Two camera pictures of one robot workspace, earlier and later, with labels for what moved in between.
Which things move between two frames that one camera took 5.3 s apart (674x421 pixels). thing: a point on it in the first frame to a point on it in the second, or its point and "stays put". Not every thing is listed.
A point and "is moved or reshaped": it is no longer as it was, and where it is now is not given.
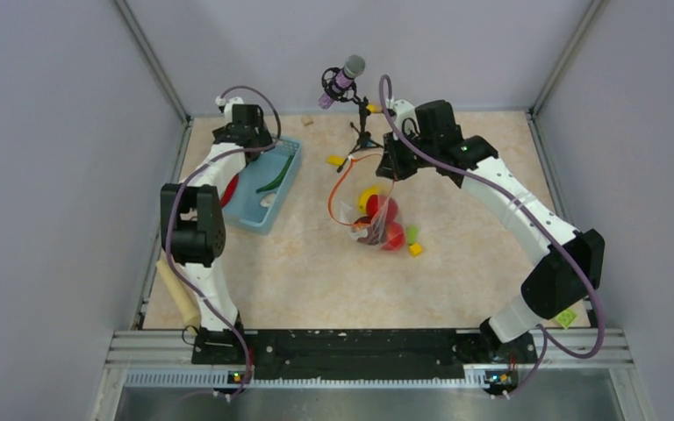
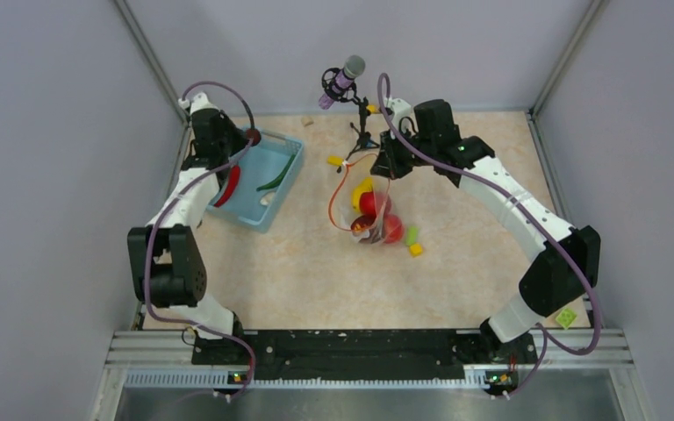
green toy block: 412,234 stays put
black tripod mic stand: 347,92 stays put
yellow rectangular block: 335,160 stays put
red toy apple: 395,239 is moved or reshaped
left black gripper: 262,134 to 240,133
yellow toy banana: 364,196 is moved or reshaped
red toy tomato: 382,207 is moved or reshaped
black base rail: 430,355 stays put
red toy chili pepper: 229,191 stays put
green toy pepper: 276,181 stays put
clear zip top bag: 362,200 is moved or reshaped
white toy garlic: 268,201 stays put
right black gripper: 391,166 stays put
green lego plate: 566,317 stays put
